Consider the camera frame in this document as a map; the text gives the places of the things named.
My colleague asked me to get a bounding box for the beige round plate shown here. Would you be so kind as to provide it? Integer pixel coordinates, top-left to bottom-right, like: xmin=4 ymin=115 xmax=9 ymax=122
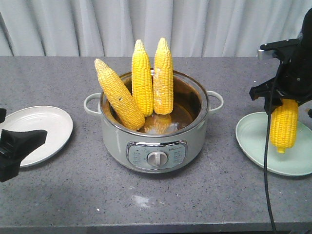
xmin=0 ymin=106 xmax=73 ymax=167

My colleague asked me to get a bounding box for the green round plate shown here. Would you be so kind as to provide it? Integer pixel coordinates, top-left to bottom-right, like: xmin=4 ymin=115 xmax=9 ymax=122
xmin=235 ymin=112 xmax=312 ymax=176

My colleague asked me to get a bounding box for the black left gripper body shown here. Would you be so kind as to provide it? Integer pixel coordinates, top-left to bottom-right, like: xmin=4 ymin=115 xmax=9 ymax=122
xmin=0 ymin=129 xmax=20 ymax=182

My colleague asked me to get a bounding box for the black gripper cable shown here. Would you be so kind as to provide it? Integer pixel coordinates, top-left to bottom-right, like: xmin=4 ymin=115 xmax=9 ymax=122
xmin=263 ymin=60 xmax=285 ymax=232

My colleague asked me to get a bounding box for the white pleated curtain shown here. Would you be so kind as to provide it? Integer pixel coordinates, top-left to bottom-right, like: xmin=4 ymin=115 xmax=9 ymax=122
xmin=0 ymin=0 xmax=312 ymax=57

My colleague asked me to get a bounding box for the pale yellow corn cob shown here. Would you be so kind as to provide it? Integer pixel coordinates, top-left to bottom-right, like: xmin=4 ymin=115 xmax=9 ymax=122
xmin=94 ymin=58 xmax=145 ymax=131

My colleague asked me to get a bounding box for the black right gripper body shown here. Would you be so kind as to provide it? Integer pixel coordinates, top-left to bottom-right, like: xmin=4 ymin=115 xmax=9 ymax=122
xmin=259 ymin=10 xmax=312 ymax=102

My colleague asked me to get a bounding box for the bright yellow corn cob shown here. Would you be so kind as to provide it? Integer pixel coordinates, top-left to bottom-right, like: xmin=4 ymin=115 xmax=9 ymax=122
xmin=132 ymin=39 xmax=154 ymax=117
xmin=270 ymin=99 xmax=298 ymax=154

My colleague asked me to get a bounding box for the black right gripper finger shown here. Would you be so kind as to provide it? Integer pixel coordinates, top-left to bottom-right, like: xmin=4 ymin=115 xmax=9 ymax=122
xmin=264 ymin=94 xmax=284 ymax=115
xmin=249 ymin=77 xmax=282 ymax=100

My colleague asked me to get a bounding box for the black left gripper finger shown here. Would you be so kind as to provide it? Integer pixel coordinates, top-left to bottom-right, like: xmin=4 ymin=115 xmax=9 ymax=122
xmin=0 ymin=129 xmax=47 ymax=166

